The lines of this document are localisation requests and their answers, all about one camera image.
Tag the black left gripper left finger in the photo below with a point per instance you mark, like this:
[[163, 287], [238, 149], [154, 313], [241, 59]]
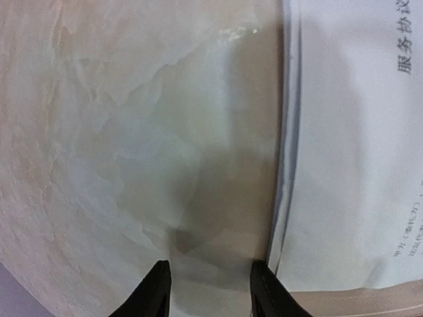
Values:
[[151, 298]]

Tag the brown paper folder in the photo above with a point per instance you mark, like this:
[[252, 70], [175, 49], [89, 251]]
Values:
[[401, 300]]

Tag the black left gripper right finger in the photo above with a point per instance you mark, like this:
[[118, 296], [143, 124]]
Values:
[[269, 297]]

